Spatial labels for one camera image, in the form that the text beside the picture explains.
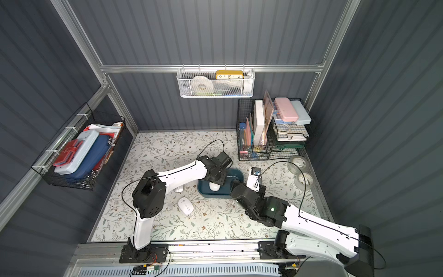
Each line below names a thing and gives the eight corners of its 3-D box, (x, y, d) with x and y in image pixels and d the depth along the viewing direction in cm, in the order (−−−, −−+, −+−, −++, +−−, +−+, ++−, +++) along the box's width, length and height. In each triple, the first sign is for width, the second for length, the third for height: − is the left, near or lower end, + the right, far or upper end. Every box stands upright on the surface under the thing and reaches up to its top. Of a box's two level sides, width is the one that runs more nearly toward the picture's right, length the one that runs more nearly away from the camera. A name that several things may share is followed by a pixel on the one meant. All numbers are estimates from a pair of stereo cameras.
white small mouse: (183, 217, 85) (182, 215, 83) (177, 203, 90) (175, 200, 88) (195, 210, 87) (194, 208, 85) (188, 196, 92) (187, 194, 90)
